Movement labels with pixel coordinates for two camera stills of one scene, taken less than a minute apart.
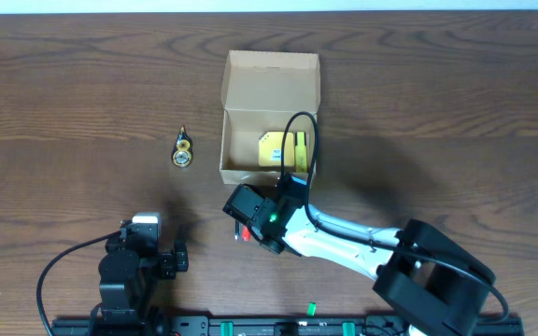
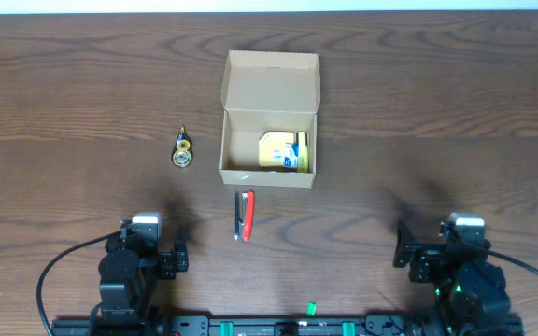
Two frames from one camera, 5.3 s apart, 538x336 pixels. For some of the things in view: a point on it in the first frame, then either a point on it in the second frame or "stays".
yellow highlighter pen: (301, 151) stays
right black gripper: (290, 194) to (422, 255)
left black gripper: (176, 260) stays
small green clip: (312, 309) stays
